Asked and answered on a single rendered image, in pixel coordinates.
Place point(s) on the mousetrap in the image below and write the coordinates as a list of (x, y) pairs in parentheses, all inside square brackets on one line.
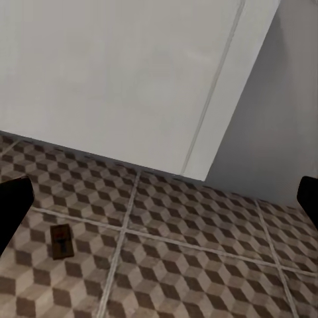
[(61, 242)]

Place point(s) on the furniture sink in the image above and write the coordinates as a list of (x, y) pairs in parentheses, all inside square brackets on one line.
[(148, 82)]

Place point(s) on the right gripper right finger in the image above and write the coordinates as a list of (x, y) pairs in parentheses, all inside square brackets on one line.
[(307, 197)]

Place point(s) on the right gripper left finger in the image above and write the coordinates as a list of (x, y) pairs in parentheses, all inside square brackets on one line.
[(16, 198)]

